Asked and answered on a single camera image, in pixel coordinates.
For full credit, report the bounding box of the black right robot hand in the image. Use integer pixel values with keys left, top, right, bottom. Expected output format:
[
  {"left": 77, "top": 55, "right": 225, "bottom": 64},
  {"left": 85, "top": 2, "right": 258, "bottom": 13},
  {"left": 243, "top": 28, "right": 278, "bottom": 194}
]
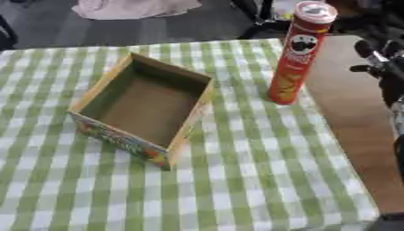
[{"left": 348, "top": 39, "right": 404, "bottom": 108}]

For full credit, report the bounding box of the open tan cardboard box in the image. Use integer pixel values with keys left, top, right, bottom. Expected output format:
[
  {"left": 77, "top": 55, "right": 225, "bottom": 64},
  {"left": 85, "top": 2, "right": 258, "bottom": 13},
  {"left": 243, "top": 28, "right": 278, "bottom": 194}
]
[{"left": 66, "top": 52, "right": 218, "bottom": 171}]

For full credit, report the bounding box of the tall red chip can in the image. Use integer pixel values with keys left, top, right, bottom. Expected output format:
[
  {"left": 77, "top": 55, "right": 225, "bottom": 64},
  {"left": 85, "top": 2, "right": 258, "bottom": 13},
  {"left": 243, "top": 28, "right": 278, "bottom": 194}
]
[{"left": 266, "top": 0, "right": 340, "bottom": 106}]

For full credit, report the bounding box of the black chair base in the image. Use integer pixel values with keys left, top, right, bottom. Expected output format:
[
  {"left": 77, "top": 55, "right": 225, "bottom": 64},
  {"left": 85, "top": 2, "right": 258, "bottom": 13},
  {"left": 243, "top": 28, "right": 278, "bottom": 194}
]
[{"left": 228, "top": 0, "right": 297, "bottom": 41}]

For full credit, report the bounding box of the pink cloth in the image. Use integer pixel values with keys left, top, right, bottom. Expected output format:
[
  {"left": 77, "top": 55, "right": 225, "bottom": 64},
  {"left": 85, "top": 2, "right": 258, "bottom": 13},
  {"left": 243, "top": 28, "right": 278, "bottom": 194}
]
[{"left": 69, "top": 0, "right": 204, "bottom": 21}]

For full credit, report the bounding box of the black chair leg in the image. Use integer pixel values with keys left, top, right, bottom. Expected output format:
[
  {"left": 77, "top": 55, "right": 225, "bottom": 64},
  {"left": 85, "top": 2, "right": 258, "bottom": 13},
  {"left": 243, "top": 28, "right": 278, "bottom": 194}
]
[{"left": 0, "top": 14, "right": 21, "bottom": 51}]

